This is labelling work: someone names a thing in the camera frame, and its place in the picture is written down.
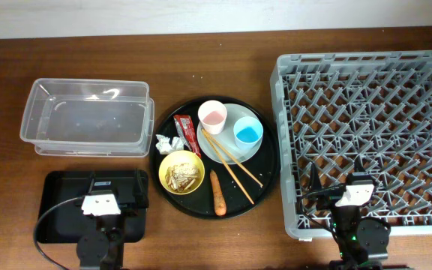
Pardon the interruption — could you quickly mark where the wooden chopstick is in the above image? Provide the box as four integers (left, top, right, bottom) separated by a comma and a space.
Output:
202, 128, 263, 188
202, 130, 254, 205

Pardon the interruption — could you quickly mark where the grey plate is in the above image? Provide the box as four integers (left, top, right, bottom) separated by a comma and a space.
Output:
196, 103, 263, 164

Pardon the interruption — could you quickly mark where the blue cup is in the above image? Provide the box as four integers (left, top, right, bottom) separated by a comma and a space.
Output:
233, 116, 263, 150

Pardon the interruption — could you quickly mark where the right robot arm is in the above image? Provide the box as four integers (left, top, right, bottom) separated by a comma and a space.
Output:
306, 157, 391, 270

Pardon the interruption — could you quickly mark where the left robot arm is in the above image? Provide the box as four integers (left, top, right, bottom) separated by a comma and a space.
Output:
76, 169, 149, 269

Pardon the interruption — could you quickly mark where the pink cup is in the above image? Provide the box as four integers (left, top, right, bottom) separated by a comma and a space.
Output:
197, 100, 227, 134

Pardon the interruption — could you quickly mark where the grey dishwasher rack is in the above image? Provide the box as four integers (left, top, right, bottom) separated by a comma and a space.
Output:
270, 50, 432, 241

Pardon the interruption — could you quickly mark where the round black tray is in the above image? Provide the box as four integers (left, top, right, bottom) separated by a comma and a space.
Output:
148, 96, 281, 220

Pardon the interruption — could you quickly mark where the food scraps and rice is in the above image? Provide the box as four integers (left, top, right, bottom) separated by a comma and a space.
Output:
165, 163, 200, 193

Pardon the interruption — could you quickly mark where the black rectangular tray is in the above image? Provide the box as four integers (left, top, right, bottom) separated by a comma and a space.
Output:
37, 169, 135, 244

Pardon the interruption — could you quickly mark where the yellow bowl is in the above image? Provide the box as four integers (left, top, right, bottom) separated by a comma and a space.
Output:
157, 150, 206, 195

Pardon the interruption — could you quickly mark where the orange carrot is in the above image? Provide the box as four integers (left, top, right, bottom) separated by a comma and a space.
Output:
210, 170, 227, 216

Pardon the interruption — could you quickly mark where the clear plastic bin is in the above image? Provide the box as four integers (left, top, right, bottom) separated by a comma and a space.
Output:
19, 78, 155, 158

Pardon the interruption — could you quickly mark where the red snack wrapper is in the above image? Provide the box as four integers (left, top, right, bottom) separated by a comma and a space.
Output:
173, 115, 201, 157

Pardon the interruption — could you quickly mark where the white tissue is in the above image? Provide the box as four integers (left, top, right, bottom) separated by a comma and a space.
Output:
155, 134, 185, 155

